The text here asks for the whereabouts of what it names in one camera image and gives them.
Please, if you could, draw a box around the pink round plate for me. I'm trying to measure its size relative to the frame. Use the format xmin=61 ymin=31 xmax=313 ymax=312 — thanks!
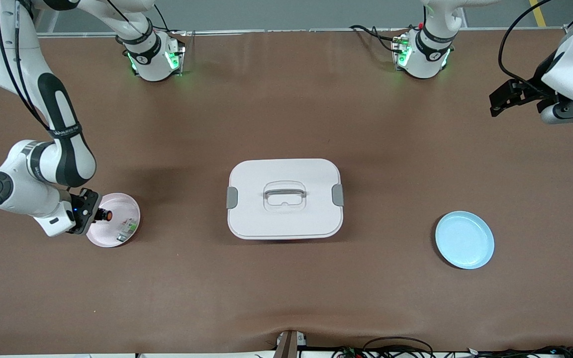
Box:
xmin=86 ymin=192 xmax=141 ymax=248

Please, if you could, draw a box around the blue round plate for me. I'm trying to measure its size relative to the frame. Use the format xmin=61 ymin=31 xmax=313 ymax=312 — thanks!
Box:
xmin=435 ymin=211 xmax=495 ymax=270

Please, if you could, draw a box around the white lidded storage box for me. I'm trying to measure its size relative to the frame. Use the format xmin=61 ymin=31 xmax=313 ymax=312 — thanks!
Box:
xmin=226 ymin=159 xmax=345 ymax=241

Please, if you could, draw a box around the brown table cover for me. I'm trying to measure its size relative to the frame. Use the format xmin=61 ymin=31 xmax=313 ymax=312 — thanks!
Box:
xmin=0 ymin=30 xmax=573 ymax=356

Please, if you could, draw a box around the green push-button switch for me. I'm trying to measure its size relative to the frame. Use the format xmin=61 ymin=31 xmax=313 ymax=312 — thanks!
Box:
xmin=116 ymin=217 xmax=139 ymax=243

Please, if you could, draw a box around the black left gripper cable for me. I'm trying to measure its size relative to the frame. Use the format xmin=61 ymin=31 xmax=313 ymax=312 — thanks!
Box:
xmin=498 ymin=0 xmax=556 ymax=85

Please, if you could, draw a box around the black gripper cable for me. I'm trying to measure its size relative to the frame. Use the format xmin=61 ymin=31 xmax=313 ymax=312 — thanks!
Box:
xmin=0 ymin=0 xmax=51 ymax=131
xmin=498 ymin=0 xmax=556 ymax=85

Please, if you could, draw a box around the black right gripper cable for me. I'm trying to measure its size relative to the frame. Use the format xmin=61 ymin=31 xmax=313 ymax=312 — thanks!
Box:
xmin=0 ymin=0 xmax=51 ymax=131

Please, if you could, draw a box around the black left arm base cable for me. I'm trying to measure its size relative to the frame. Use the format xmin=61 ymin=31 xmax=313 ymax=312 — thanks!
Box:
xmin=349 ymin=24 xmax=406 ymax=53

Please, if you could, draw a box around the black arm base cable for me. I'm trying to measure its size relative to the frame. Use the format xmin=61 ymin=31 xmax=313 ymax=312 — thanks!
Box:
xmin=152 ymin=4 xmax=174 ymax=34
xmin=349 ymin=24 xmax=406 ymax=53

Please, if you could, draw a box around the grey box handle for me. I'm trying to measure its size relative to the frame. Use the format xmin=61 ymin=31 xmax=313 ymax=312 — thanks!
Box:
xmin=264 ymin=186 xmax=307 ymax=212

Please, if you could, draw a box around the black right arm base cable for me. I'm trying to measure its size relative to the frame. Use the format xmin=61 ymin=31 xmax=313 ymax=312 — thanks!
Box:
xmin=152 ymin=4 xmax=174 ymax=34

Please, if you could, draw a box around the metal table edge rail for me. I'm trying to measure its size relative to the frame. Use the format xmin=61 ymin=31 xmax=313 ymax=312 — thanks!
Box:
xmin=38 ymin=28 xmax=568 ymax=37

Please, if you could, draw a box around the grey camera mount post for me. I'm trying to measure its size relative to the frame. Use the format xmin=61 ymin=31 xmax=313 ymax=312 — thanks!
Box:
xmin=273 ymin=330 xmax=308 ymax=358

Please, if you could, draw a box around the tangled cable bundle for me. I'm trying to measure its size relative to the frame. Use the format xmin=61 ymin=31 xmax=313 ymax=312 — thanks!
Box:
xmin=334 ymin=345 xmax=573 ymax=358

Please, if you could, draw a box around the black looped cable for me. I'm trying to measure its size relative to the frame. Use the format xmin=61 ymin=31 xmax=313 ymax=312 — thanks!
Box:
xmin=364 ymin=337 xmax=434 ymax=358

